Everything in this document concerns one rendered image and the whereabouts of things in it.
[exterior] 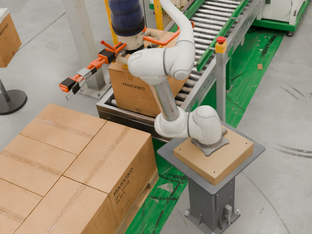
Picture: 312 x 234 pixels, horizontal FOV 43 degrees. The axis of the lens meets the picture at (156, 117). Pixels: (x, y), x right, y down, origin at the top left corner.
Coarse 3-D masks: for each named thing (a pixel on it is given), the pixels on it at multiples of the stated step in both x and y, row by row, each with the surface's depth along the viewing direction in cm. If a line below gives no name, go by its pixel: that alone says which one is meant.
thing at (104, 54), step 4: (100, 52) 265; (104, 52) 265; (108, 52) 265; (112, 52) 264; (100, 56) 262; (104, 56) 260; (108, 56) 261; (112, 56) 262; (108, 60) 261; (112, 60) 264; (108, 64) 263
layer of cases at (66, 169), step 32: (32, 128) 320; (64, 128) 316; (96, 128) 312; (128, 128) 308; (0, 160) 298; (32, 160) 295; (64, 160) 291; (96, 160) 288; (128, 160) 284; (0, 192) 276; (32, 192) 274; (64, 192) 270; (96, 192) 267; (128, 192) 292; (0, 224) 257; (32, 224) 254; (64, 224) 251; (96, 224) 260
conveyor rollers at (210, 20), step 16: (208, 0) 445; (224, 0) 437; (240, 0) 437; (192, 16) 426; (208, 16) 416; (224, 16) 417; (240, 16) 409; (208, 32) 396; (208, 64) 355; (176, 96) 330
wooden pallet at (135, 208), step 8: (152, 176) 324; (152, 184) 328; (144, 192) 326; (136, 200) 308; (144, 200) 322; (136, 208) 316; (128, 216) 311; (120, 224) 293; (128, 224) 306; (120, 232) 296
